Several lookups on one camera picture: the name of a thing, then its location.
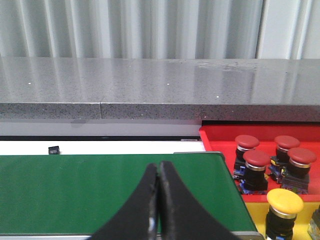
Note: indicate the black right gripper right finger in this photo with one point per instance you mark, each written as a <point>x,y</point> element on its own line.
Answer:
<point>182,216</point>

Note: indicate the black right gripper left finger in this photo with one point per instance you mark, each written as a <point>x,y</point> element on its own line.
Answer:
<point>137,219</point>

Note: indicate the yellow plastic tray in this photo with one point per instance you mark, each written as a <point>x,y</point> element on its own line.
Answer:
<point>259,210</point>

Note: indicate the red plastic tray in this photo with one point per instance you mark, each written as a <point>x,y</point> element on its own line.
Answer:
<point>222,138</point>

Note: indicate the small black sensor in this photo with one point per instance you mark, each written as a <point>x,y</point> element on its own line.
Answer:
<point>54,150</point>

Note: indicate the grey speckled stone counter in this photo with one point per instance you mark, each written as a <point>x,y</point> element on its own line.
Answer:
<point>60,96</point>

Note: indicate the push button base on yellow tray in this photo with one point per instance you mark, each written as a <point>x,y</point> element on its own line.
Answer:
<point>314,225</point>

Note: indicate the white pleated curtain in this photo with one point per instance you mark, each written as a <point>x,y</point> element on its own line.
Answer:
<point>161,29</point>

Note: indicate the aluminium conveyor frame rail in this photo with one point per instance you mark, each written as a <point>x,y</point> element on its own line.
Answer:
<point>200,155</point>

